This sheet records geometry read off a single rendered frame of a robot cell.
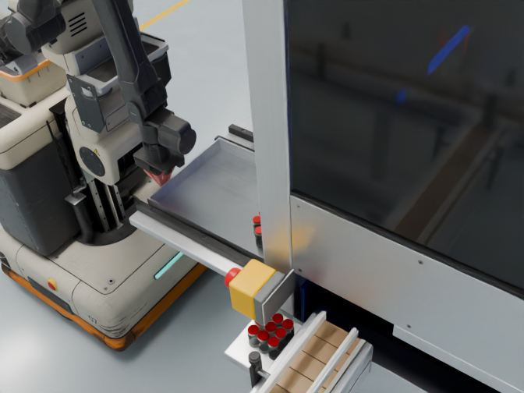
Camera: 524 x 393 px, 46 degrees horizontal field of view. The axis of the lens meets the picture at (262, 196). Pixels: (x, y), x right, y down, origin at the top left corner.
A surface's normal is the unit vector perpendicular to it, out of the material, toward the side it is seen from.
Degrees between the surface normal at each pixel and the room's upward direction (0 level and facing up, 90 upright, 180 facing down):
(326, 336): 0
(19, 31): 93
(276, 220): 90
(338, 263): 90
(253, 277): 0
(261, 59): 90
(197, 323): 0
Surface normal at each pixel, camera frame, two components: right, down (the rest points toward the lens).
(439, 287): -0.59, 0.58
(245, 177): -0.06, -0.73
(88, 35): 0.80, 0.47
